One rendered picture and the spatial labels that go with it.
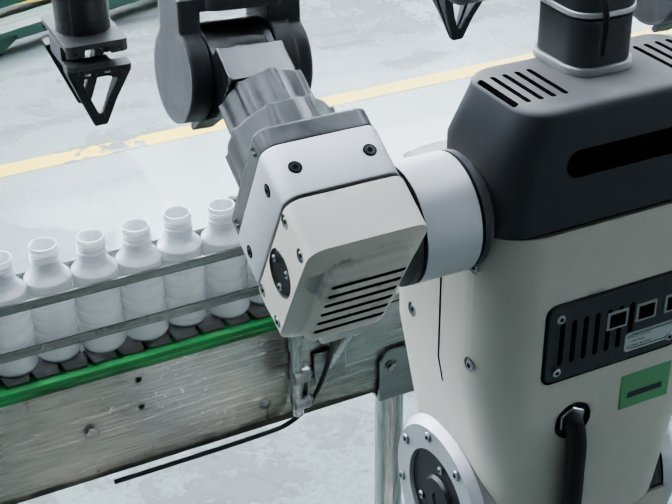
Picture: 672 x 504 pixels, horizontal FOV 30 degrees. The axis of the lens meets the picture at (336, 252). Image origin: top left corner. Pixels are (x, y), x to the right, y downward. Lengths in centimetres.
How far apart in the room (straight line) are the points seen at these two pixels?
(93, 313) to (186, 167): 274
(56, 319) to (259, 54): 77
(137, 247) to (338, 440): 154
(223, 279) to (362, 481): 135
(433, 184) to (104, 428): 93
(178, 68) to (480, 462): 41
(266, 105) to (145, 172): 347
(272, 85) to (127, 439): 91
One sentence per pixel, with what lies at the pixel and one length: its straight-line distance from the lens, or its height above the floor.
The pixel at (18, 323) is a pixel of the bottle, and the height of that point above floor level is 108.
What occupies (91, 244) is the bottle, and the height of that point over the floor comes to 116.
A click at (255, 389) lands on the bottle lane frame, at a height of 89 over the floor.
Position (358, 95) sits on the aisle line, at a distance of 487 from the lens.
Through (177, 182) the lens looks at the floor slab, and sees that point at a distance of 427.
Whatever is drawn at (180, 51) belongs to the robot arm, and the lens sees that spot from 95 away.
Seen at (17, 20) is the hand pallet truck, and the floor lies 11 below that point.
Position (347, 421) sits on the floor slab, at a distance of 314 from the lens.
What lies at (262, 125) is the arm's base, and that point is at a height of 158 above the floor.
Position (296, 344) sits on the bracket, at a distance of 169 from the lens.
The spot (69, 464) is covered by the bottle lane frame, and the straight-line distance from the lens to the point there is 174.
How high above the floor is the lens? 196
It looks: 31 degrees down
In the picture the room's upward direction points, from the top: 1 degrees counter-clockwise
